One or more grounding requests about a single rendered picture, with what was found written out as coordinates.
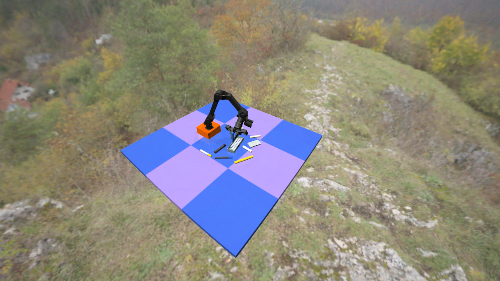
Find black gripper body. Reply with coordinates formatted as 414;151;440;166
225;121;248;135

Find small keyboard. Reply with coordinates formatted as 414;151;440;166
227;136;244;153

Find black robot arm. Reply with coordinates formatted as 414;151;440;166
203;89;253;131

